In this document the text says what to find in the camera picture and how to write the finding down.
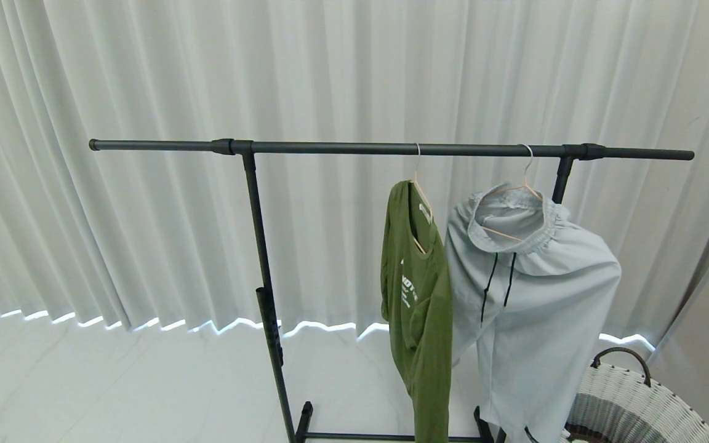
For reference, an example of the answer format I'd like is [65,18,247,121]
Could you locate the pink clothes hanger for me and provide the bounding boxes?
[479,144,544,242]
[409,143,436,255]

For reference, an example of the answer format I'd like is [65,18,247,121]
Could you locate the green printed shirt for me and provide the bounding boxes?
[380,180,454,443]

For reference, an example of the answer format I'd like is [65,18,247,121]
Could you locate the white laundry basket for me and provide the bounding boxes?
[559,346,709,443]

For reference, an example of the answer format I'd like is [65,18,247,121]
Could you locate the black clothes rack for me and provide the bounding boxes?
[88,138,695,443]

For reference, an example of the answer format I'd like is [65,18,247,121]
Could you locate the pale grey shorts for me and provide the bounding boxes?
[445,182,623,443]

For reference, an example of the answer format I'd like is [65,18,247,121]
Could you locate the white curtain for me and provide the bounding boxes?
[0,0,709,348]

